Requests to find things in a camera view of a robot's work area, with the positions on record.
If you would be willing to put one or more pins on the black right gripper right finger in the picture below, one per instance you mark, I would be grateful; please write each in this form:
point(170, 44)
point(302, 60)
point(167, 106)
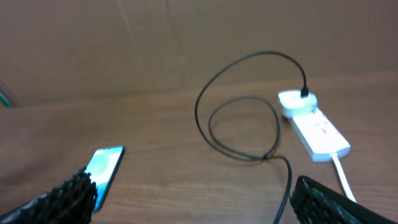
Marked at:
point(313, 202)

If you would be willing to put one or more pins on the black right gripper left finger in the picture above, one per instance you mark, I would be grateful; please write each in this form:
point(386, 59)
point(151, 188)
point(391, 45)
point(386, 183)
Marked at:
point(72, 202)

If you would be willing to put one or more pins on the white power strip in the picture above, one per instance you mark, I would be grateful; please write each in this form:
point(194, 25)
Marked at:
point(319, 136)

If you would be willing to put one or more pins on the blue Galaxy smartphone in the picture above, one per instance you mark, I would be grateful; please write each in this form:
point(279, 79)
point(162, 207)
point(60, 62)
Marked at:
point(103, 167)

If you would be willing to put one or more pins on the white charger plug adapter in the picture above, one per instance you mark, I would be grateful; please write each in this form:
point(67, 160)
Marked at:
point(293, 104)

